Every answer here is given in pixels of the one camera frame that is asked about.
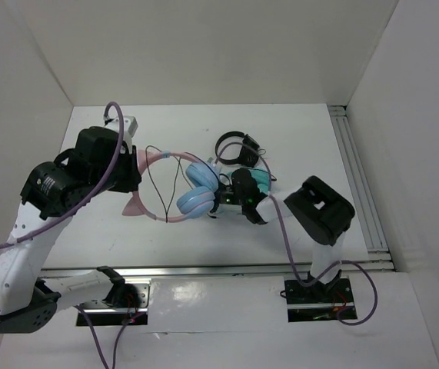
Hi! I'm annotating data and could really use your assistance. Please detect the pink blue cat-ear headphones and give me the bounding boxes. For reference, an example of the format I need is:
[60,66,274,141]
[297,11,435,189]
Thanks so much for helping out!
[122,145,219,224]

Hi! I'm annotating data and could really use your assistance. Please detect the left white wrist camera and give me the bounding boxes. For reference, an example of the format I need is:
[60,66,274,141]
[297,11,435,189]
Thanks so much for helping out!
[105,115,138,147]

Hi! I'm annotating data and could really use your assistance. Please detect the white teal cat-ear headphones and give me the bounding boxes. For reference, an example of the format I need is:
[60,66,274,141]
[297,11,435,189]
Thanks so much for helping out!
[249,168,277,194]

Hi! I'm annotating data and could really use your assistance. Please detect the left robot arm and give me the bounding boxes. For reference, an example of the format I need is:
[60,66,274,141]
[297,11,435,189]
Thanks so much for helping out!
[0,117,141,334]

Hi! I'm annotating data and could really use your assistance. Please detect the aluminium rail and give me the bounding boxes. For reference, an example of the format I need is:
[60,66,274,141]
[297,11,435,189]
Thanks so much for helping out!
[40,259,395,278]
[328,105,395,271]

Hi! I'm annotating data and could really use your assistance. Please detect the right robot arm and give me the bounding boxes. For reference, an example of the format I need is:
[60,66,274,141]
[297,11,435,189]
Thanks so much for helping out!
[212,168,355,301]

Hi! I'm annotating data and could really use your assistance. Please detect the aluminium right rail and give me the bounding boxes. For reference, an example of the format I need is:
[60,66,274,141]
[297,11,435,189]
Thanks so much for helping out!
[328,105,395,271]

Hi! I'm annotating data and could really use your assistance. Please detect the white front cover plate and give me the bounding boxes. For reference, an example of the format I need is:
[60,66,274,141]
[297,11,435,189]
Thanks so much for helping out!
[148,277,288,333]

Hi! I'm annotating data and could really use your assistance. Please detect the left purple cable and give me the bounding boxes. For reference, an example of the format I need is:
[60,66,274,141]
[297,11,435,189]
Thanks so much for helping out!
[0,101,126,368]

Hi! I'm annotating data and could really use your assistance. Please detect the thin black audio cable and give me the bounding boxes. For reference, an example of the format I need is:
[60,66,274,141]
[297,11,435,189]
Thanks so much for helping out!
[144,145,189,224]

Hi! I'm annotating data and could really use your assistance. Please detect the aluminium front rail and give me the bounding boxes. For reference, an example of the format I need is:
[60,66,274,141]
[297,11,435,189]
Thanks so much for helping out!
[40,259,395,278]

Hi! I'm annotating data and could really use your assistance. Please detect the black headphones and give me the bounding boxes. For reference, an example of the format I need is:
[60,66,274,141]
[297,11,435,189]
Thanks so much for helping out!
[215,131,269,168]

